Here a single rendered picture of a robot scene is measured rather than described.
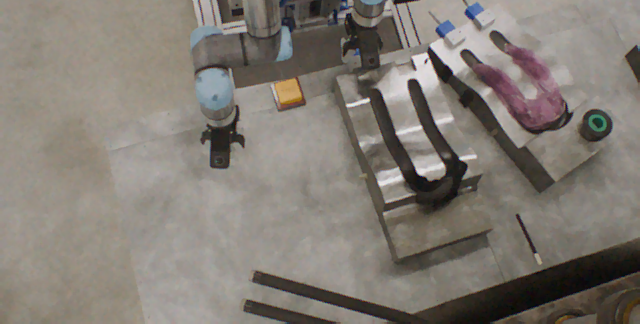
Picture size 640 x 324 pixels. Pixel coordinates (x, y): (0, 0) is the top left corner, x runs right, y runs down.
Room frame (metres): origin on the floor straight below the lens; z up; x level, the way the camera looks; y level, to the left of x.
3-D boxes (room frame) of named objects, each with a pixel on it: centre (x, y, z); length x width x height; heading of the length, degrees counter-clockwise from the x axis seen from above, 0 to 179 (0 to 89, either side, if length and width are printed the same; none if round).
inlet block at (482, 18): (1.08, -0.34, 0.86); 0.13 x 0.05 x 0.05; 45
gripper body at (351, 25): (0.88, -0.04, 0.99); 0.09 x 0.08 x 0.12; 22
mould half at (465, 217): (0.61, -0.22, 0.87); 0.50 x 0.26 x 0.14; 28
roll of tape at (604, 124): (0.75, -0.67, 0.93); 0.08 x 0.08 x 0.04
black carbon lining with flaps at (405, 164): (0.63, -0.23, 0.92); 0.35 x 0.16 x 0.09; 28
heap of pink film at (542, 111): (0.85, -0.49, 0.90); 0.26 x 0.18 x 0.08; 45
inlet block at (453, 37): (1.00, -0.27, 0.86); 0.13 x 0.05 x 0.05; 45
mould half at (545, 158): (0.85, -0.50, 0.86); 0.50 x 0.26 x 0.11; 45
